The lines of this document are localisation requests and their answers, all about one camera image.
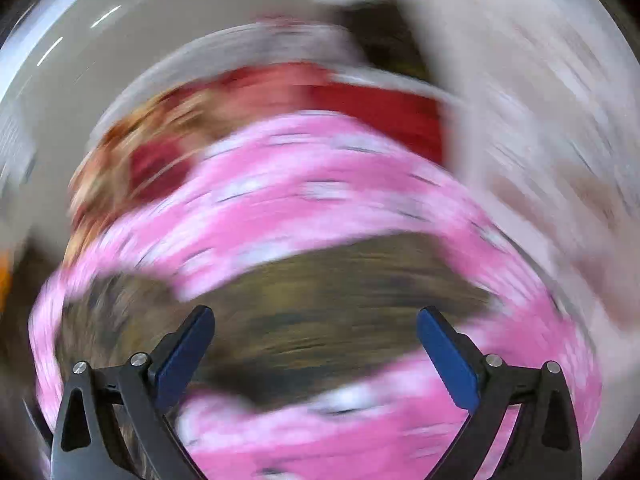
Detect brown patterned small garment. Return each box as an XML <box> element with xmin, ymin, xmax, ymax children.
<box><xmin>54</xmin><ymin>232</ymin><xmax>507</xmax><ymax>413</ymax></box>

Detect pink penguin print blanket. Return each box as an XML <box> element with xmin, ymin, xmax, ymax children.
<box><xmin>27</xmin><ymin>110</ymin><xmax>604</xmax><ymax>480</ymax></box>

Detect red and beige floral quilt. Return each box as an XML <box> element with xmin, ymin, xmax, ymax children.
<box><xmin>69</xmin><ymin>61</ymin><xmax>447</xmax><ymax>261</ymax></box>

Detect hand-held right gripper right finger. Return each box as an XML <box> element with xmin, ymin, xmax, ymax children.
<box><xmin>417</xmin><ymin>305</ymin><xmax>584</xmax><ymax>480</ymax></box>

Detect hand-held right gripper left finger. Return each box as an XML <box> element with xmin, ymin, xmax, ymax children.
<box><xmin>50</xmin><ymin>304</ymin><xmax>217</xmax><ymax>480</ymax></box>

